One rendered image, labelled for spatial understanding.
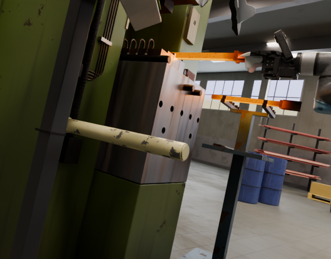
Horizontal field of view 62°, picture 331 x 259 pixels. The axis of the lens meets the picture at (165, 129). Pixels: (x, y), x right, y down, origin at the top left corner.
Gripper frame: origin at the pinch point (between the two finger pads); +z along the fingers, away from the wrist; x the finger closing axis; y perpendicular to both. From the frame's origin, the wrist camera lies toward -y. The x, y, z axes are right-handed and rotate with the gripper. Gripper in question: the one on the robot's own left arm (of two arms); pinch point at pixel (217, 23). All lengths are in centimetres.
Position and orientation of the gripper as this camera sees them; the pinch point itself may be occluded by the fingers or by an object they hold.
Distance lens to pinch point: 71.1
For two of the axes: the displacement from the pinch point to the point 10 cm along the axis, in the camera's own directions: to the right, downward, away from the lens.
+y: 6.8, 1.2, -7.2
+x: 7.0, 1.8, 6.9
